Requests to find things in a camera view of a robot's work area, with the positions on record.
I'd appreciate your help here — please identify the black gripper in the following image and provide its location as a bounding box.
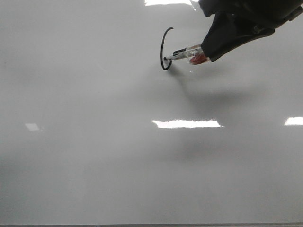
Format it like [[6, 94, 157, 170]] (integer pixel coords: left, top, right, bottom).
[[198, 0, 303, 62]]

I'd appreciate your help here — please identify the white glossy whiteboard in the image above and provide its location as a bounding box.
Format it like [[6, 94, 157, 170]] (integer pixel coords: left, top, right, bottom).
[[0, 0, 303, 225]]

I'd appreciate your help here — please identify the black marker pen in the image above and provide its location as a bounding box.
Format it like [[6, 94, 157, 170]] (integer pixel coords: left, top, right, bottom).
[[164, 44, 210, 65]]

